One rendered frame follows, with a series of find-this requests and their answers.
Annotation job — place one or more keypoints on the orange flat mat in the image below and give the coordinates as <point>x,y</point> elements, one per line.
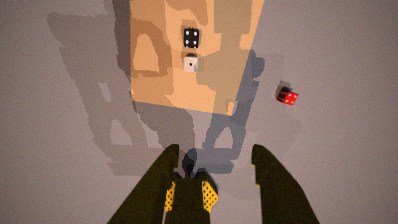
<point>226,31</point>

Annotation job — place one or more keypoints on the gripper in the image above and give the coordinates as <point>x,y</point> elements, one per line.
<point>283,200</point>

